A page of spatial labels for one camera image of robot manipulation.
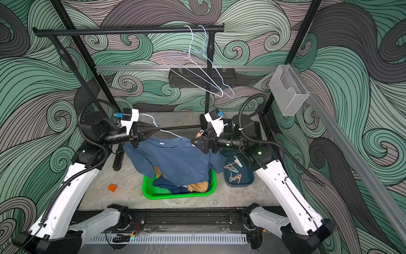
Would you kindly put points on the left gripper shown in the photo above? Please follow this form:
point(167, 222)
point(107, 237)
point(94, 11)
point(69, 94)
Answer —
point(137, 135)

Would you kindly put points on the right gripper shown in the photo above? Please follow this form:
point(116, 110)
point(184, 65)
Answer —
point(209, 141)

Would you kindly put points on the pink clothespin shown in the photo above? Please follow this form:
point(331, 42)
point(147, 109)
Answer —
point(229, 166)
point(199, 134)

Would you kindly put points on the slate blue t-shirt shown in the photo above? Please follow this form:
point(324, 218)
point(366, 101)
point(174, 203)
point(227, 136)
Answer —
point(179, 161)

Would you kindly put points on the white clothespin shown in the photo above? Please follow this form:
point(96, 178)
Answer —
point(237, 162)

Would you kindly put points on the tan cartoon print t-shirt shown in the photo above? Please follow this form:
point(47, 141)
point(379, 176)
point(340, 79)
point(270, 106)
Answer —
point(199, 187)

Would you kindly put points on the navy Mickey print t-shirt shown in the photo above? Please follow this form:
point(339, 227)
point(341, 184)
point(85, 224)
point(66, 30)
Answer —
point(162, 182)

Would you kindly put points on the white wire hanger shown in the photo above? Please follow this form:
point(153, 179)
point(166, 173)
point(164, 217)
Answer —
point(212, 83)

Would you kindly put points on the light blue wire hanger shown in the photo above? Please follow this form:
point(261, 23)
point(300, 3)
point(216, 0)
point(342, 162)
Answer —
point(204, 55)

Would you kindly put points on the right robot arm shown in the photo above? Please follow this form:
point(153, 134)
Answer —
point(301, 228)

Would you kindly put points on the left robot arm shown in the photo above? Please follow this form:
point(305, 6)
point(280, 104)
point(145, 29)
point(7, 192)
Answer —
point(101, 124)

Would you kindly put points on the teal plastic tray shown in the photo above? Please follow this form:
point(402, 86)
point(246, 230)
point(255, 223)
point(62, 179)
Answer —
point(247, 174)

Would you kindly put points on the green plastic basket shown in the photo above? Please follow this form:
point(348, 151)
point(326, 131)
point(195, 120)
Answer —
point(154, 193)

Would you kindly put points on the orange small block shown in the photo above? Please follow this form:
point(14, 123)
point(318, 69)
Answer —
point(112, 188)

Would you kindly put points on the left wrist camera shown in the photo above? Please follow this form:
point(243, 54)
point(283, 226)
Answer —
point(126, 119)

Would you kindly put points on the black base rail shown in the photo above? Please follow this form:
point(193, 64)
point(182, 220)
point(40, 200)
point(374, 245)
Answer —
point(148, 220)

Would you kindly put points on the clear mesh wall bin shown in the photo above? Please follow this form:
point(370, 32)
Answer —
point(288, 89)

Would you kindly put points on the white slotted cable duct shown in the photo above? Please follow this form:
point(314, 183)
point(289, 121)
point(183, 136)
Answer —
point(174, 238)

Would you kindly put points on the black clothes rack frame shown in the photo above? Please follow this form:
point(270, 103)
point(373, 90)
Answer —
point(75, 34)

